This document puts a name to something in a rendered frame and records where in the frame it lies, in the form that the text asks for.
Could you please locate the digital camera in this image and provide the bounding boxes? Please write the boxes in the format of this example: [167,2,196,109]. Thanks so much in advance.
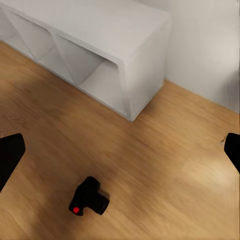
[69,176,110,216]

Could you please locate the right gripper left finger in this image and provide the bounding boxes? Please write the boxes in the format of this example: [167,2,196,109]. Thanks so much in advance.
[0,133,26,193]

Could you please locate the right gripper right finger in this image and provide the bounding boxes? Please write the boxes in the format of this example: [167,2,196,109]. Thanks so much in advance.
[224,133,240,173]

